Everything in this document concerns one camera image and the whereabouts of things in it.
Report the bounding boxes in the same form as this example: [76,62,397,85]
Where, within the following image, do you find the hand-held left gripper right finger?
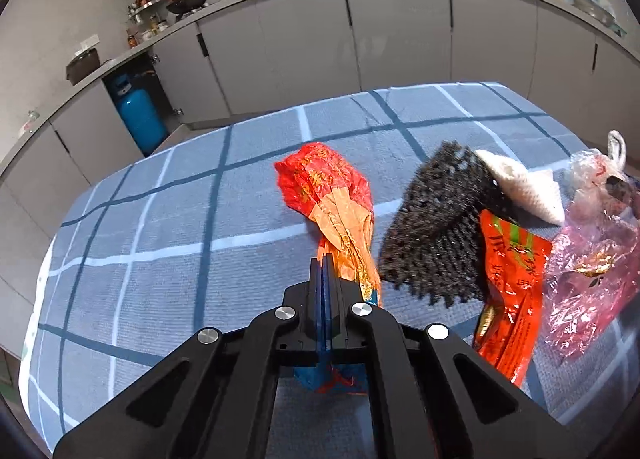
[326,254,599,459]

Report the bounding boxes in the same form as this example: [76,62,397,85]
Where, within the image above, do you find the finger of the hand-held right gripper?
[605,175,640,220]

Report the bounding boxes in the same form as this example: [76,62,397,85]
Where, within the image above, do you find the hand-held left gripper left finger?
[52,258,326,459]

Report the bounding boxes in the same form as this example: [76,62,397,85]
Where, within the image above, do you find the pink plastic bag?
[544,159,640,362]

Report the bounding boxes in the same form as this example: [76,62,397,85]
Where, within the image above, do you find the red orange snack wrapper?
[274,142,383,396]

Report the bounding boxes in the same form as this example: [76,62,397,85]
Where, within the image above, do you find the white foam net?
[474,149,566,226]

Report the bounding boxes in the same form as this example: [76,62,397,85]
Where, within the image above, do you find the black foam net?
[377,139,516,310]

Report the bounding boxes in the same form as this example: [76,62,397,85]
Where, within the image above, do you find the red green snack packet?
[472,209,554,388]

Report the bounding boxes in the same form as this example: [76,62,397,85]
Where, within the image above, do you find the metal basin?
[570,0,618,25]

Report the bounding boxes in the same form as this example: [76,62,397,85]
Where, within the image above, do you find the blue gas cylinder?
[111,74,168,155]

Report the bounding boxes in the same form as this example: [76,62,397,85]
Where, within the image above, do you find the grey kitchen counter cabinets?
[0,0,640,340]

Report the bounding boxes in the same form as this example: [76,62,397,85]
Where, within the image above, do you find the dark cooking pot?
[66,50,101,86]

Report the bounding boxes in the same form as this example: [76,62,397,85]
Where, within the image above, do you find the black wok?
[165,0,212,15]

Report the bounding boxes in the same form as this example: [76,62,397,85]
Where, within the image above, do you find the spice rack with bottles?
[125,0,173,47]

